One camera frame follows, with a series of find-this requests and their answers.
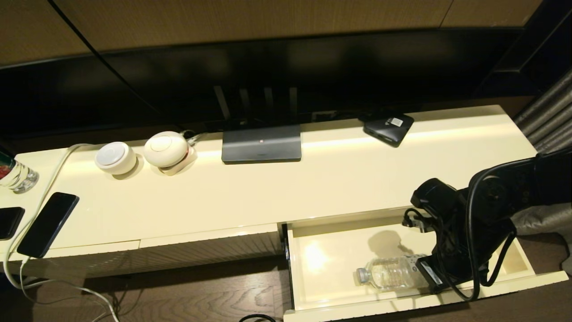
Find clear plastic water bottle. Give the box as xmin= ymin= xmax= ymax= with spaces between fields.
xmin=356 ymin=254 xmax=430 ymax=290

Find wide cream drawer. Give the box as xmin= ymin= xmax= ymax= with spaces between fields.
xmin=282 ymin=206 xmax=569 ymax=322

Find cream white low cabinet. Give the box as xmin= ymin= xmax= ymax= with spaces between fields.
xmin=0 ymin=105 xmax=539 ymax=287

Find black box with white sticker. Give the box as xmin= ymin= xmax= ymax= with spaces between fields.
xmin=363 ymin=113 xmax=415 ymax=147

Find grey router with antennas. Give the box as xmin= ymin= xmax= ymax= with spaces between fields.
xmin=214 ymin=85 xmax=302 ymax=164

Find white dock under dome device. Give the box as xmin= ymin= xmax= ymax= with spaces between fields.
xmin=159 ymin=146 xmax=198 ymax=176

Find white dome shaped device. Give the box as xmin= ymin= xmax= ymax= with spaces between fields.
xmin=143 ymin=131 xmax=189 ymax=169

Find small white round speaker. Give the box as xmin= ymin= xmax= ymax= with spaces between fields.
xmin=95 ymin=142 xmax=137 ymax=175

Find dark blue smartphone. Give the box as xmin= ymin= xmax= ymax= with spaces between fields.
xmin=17 ymin=192 xmax=80 ymax=258

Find glass bottle with red label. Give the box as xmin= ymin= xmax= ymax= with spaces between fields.
xmin=0 ymin=151 xmax=39 ymax=193

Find black smartphone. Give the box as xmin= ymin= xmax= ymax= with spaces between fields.
xmin=0 ymin=207 xmax=25 ymax=241

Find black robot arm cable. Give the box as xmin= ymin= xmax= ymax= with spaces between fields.
xmin=436 ymin=157 xmax=543 ymax=301

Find grey cable bundle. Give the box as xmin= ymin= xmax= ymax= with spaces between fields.
xmin=181 ymin=129 xmax=210 ymax=144

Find thick white power cable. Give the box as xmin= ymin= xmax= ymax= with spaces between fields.
xmin=3 ymin=143 xmax=121 ymax=322

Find thin black wall cable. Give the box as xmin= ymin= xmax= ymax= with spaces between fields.
xmin=48 ymin=0 xmax=184 ymax=129

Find thin white phone cable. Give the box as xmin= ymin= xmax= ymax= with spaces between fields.
xmin=17 ymin=256 xmax=121 ymax=322

